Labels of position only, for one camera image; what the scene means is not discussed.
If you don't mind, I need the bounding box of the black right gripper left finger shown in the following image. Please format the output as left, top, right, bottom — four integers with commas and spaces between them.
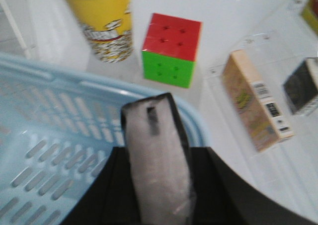
61, 147, 141, 225

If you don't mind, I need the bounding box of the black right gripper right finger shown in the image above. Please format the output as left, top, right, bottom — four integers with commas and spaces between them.
191, 147, 313, 225

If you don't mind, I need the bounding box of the light blue plastic basket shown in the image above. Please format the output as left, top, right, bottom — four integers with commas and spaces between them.
0, 52, 211, 225

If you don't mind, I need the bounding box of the beige small carton box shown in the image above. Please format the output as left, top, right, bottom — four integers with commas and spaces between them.
221, 50, 294, 151

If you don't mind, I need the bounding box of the red green puzzle cube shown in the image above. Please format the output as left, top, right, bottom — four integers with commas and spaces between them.
142, 13, 202, 88

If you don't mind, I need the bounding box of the yellow popcorn paper cup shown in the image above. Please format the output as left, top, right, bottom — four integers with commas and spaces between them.
66, 0, 133, 63

